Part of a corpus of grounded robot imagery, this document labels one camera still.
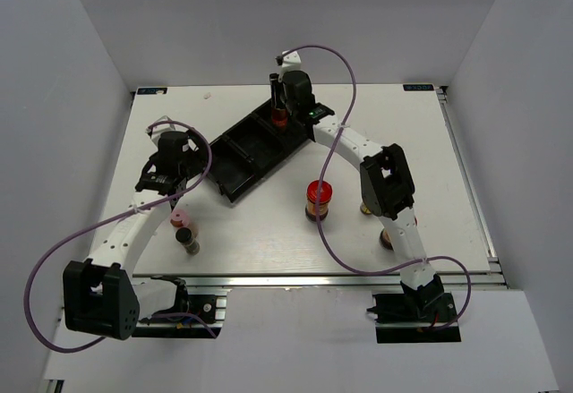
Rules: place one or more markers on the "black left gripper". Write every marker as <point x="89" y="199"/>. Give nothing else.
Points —
<point x="199" y="156"/>

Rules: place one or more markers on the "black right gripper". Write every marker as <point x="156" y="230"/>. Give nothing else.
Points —
<point x="276" y="88"/>

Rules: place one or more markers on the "yellow-capped red sauce bottle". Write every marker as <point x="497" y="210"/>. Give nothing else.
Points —
<point x="279" y="117"/>

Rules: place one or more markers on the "pink-capped spice jar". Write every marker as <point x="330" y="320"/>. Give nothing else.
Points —
<point x="179" y="218"/>

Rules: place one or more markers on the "red-lidded sauce jar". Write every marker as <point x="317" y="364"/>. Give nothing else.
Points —
<point x="318" y="199"/>
<point x="385" y="240"/>

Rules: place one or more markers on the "small yellow-label bottle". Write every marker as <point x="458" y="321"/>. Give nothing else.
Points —
<point x="365" y="210"/>

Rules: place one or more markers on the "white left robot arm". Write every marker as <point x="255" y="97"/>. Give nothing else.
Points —
<point x="100" y="297"/>

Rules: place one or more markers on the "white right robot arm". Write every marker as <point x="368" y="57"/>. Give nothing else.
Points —
<point x="387" y="187"/>

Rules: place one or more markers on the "black-capped pepper jar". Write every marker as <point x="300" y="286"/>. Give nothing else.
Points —
<point x="187" y="239"/>

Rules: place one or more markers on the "black three-compartment organizer tray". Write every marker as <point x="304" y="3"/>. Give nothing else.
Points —
<point x="249" y="150"/>

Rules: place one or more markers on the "black logo sticker left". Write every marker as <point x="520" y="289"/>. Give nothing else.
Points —
<point x="151" y="91"/>

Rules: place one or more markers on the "black logo sticker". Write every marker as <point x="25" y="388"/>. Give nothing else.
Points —
<point x="151" y="91"/>
<point x="418" y="87"/>

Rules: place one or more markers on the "black logo sticker right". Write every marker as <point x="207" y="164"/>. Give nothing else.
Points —
<point x="418" y="87"/>

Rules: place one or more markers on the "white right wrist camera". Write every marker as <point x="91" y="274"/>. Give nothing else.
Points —
<point x="289" y="62"/>

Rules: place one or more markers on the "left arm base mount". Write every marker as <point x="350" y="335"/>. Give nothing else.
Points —
<point x="171" y="309"/>

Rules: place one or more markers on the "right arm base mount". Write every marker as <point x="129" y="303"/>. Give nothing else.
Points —
<point x="397" y="321"/>

